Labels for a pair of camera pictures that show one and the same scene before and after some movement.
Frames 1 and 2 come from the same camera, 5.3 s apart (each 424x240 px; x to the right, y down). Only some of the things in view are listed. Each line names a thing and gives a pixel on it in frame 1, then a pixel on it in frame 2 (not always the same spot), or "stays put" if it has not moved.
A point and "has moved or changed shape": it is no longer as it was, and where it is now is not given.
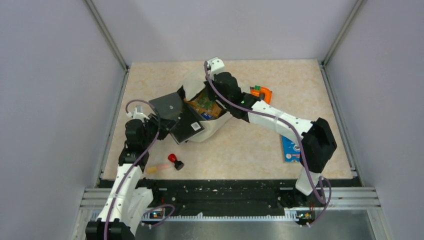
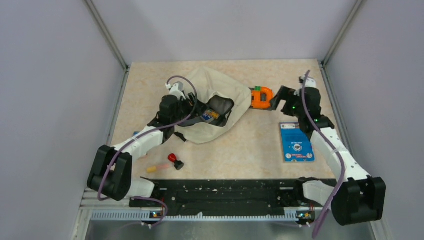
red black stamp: (178, 164) stays put
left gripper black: (163, 125) → (193, 109)
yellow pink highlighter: (155, 169) stays put
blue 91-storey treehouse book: (207, 116) stays put
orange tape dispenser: (264, 93) stays put
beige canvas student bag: (192, 84) has moved or changed shape
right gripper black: (208, 84) → (285, 94)
